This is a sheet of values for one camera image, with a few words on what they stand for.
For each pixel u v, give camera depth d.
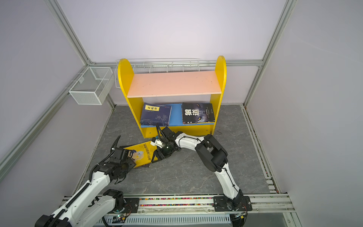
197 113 0.91
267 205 0.75
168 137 0.77
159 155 0.78
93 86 0.99
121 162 0.64
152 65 0.94
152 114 0.90
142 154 0.88
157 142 0.85
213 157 0.53
